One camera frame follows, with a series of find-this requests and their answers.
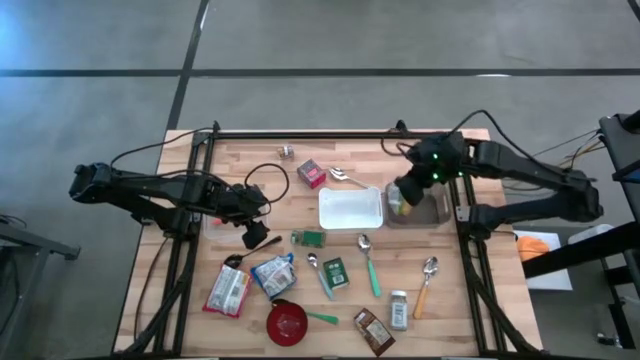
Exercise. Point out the red and white noodle packet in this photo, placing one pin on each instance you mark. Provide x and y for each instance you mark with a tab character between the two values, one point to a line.
227	291

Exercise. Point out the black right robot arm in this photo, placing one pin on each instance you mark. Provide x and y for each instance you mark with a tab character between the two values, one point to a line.
530	167

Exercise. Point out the blue and white snack packet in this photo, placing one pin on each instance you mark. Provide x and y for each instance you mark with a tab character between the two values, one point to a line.
274	276

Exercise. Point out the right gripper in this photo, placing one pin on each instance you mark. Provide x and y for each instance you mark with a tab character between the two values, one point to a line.
440	167

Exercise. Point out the green spice tin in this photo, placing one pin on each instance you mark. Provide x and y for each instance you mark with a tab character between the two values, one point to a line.
335	273

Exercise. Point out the orange object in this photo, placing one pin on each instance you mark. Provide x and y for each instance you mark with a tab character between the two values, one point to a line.
532	248

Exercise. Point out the black metal frame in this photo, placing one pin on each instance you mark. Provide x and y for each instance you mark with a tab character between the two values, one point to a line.
325	135

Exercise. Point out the silver metal bracket plate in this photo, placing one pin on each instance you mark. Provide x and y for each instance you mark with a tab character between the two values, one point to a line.
462	213

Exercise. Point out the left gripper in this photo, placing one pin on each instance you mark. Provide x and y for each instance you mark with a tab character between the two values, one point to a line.
252	210

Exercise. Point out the red spice box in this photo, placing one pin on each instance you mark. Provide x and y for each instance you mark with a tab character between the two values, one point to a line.
311	174

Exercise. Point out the brown packet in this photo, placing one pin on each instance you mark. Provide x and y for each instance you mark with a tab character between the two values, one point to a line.
374	331

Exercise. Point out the black spoon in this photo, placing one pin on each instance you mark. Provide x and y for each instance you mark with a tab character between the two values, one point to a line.
234	260

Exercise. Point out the white-capped spice jar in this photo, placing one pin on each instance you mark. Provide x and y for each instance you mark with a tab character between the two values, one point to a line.
398	310

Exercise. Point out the red bowl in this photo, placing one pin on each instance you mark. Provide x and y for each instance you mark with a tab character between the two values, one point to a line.
286	324

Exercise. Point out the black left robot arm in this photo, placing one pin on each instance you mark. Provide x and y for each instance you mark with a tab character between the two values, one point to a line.
150	187

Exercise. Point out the small black device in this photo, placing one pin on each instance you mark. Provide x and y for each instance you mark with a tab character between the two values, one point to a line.
607	340

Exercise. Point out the yellow ramen noodle packet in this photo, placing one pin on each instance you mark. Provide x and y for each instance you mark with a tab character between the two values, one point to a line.
400	205

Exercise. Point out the grey side table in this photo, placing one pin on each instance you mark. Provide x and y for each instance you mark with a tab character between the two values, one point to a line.
30	240

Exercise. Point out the white plastic bin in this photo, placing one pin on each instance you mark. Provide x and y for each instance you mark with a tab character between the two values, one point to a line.
350	207

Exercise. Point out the white paper sheet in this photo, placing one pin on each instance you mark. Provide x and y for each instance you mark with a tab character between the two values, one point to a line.
550	280

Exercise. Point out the black equipment cart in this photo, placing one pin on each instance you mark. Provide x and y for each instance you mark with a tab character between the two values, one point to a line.
620	145

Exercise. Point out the small glass jar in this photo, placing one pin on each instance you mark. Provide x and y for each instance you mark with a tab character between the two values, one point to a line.
286	152

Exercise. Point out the white box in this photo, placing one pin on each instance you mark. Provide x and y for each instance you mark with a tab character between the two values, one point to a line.
590	234

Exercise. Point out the clear plastic bin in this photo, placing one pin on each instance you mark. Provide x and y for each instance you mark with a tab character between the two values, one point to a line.
225	235

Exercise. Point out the all-silver metal spoon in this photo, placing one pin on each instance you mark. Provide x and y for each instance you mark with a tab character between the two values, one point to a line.
339	174

